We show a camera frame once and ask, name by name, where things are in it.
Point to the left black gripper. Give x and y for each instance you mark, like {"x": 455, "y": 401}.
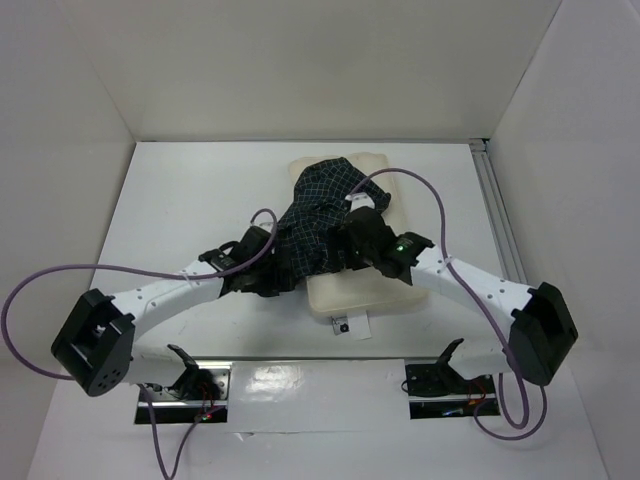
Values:
{"x": 278, "y": 279}

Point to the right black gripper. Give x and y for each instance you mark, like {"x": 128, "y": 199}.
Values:
{"x": 351, "y": 232}

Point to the cream pillow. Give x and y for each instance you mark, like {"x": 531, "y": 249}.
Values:
{"x": 367, "y": 289}

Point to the dark plaid pillowcase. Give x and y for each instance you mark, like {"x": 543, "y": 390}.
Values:
{"x": 307, "y": 241}

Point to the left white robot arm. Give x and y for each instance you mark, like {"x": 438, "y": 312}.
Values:
{"x": 97, "y": 343}

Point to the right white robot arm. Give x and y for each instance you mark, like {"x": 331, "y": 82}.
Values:
{"x": 535, "y": 330}

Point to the white pillow care label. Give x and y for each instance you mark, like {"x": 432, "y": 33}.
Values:
{"x": 355, "y": 324}

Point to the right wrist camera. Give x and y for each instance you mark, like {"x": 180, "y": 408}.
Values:
{"x": 359, "y": 200}

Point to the aluminium rail right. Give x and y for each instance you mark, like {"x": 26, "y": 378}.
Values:
{"x": 510, "y": 260}

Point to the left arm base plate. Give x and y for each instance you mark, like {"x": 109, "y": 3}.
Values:
{"x": 204, "y": 393}

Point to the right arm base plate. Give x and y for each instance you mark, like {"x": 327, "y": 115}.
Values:
{"x": 435, "y": 391}

